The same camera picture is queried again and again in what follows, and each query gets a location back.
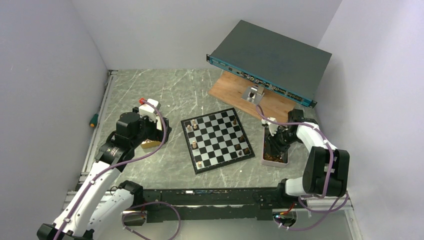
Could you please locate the dark grey network switch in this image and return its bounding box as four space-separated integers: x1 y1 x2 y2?
206 20 332 108

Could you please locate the gold tin tray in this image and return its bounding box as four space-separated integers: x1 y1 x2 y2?
140 112 165 150

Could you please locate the wooden board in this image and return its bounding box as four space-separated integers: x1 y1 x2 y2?
208 71 296 122

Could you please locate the orange green screwdriver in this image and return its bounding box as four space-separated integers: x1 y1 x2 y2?
89 113 99 128

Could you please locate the white tray with dark pieces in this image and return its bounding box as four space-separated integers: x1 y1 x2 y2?
261 132 289 168

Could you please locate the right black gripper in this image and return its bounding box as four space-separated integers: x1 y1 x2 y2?
266 128 300 156

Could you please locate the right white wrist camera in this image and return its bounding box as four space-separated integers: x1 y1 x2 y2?
261 117 279 136

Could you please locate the black and white chessboard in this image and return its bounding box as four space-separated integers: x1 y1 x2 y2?
180 107 255 175

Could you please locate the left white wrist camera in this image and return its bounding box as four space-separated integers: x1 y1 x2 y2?
138 98 161 122

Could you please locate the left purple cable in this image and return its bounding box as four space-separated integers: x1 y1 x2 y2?
52 100 182 240

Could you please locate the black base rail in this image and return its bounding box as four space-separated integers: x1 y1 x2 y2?
124 184 299 226

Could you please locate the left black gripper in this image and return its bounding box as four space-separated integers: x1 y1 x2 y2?
130 107 171 148

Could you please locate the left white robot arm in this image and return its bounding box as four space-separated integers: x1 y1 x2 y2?
36 111 172 240

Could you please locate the silver metal stand bracket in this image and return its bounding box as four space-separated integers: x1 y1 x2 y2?
241 85 265 106

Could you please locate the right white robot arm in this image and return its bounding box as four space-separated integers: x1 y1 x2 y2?
261 109 350 208

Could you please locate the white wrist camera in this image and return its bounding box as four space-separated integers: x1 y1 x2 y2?
138 98 161 122
261 117 279 136

